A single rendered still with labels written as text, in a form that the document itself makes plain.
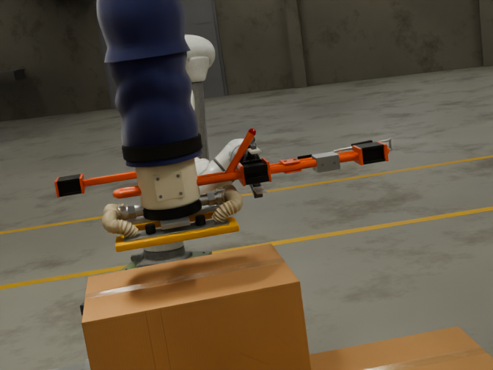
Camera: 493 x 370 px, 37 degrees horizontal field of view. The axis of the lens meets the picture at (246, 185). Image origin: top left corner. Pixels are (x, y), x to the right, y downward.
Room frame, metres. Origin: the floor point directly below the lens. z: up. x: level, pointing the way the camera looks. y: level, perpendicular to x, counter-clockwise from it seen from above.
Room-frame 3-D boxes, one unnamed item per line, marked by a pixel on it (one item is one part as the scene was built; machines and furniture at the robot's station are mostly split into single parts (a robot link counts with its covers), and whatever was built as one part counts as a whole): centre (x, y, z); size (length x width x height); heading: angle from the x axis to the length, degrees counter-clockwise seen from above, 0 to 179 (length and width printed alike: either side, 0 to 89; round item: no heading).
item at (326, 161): (2.16, -0.24, 1.22); 0.07 x 0.07 x 0.04; 7
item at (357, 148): (2.17, -0.38, 1.23); 0.08 x 0.07 x 0.05; 97
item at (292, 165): (2.24, 0.04, 1.23); 0.93 x 0.30 x 0.04; 97
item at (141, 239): (2.01, 0.21, 1.13); 0.34 x 0.10 x 0.05; 97
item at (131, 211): (2.10, 0.22, 1.17); 0.34 x 0.25 x 0.06; 97
